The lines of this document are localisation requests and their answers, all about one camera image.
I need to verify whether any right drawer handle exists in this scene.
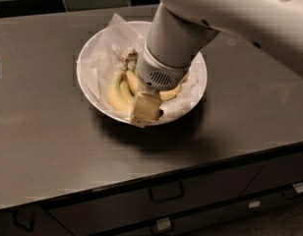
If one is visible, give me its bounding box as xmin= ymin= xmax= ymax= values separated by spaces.
xmin=281 ymin=182 xmax=303 ymax=200

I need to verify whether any small white drawer label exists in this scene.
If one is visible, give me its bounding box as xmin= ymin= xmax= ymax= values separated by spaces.
xmin=248 ymin=201 xmax=261 ymax=208

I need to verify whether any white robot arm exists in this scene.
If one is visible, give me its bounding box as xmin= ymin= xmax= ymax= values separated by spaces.
xmin=130 ymin=0 xmax=303 ymax=127

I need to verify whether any white bowl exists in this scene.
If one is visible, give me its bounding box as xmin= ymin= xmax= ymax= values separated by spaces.
xmin=76 ymin=20 xmax=209 ymax=127

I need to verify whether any yellow banana bunch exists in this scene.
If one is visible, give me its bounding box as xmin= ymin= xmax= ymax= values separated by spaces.
xmin=107 ymin=49 xmax=188 ymax=118

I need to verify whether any upper middle drawer handle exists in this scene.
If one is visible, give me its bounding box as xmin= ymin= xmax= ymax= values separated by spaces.
xmin=149 ymin=182 xmax=185 ymax=204

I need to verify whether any left drawer handle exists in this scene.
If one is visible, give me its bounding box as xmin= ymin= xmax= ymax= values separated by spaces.
xmin=12 ymin=208 xmax=35 ymax=233

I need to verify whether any white paper liner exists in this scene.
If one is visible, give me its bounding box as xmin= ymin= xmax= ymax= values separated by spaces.
xmin=77 ymin=12 xmax=201 ymax=123

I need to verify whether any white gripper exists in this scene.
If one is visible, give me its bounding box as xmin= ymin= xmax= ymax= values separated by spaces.
xmin=130 ymin=44 xmax=190 ymax=128

